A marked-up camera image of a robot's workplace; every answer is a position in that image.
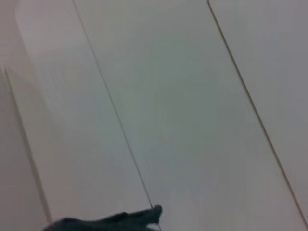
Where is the dark teal insulated lunch bag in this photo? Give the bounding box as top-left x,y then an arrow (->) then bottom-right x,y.
43,204 -> 163,231

